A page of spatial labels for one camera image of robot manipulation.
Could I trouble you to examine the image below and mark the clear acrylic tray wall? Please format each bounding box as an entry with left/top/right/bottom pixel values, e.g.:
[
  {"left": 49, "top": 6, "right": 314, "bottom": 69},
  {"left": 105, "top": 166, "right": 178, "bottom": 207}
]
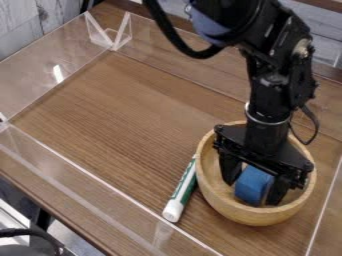
[{"left": 0, "top": 5, "right": 342, "bottom": 256}]

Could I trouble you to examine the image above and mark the black cable lower left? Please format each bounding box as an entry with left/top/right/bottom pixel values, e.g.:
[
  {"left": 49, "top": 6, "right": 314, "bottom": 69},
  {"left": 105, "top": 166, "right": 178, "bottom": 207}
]
[{"left": 0, "top": 227, "right": 65, "bottom": 256}]

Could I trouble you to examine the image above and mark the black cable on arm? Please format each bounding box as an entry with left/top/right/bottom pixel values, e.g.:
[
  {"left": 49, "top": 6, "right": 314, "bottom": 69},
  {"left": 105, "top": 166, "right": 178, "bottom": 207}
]
[{"left": 287, "top": 103, "right": 321, "bottom": 146}]

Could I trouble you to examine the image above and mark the white green marker pen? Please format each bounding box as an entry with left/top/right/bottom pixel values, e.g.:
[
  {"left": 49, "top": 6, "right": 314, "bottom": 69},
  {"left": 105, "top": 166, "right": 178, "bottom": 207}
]
[{"left": 162, "top": 156, "right": 196, "bottom": 223}]

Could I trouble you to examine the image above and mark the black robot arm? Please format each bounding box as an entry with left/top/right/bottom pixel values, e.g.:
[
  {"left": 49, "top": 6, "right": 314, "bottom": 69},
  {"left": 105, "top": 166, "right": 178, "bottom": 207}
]
[{"left": 141, "top": 0, "right": 319, "bottom": 206}]

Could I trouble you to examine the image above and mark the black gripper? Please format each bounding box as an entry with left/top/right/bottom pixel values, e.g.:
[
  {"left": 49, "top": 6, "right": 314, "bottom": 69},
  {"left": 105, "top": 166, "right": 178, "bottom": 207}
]
[{"left": 214, "top": 103, "right": 314, "bottom": 206}]

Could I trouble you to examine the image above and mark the brown wooden bowl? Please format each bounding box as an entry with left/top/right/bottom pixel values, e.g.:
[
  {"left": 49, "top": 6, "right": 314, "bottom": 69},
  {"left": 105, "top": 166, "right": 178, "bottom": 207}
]
[{"left": 195, "top": 130, "right": 318, "bottom": 227}]

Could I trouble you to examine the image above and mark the blue block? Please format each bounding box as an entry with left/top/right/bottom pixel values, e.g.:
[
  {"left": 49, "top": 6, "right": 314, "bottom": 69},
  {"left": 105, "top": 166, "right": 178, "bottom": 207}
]
[{"left": 234, "top": 165, "right": 274, "bottom": 207}]

